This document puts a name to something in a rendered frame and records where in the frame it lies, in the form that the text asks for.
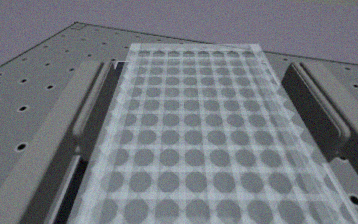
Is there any clear well plate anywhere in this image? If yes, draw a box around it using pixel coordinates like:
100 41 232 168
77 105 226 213
66 43 358 224

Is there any grey flat rectangular panel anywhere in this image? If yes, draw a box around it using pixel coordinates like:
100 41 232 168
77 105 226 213
0 22 358 212

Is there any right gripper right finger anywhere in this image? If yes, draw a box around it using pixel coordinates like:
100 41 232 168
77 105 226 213
281 62 358 174

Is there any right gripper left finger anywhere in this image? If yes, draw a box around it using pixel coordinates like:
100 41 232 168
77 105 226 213
0 60 118 224

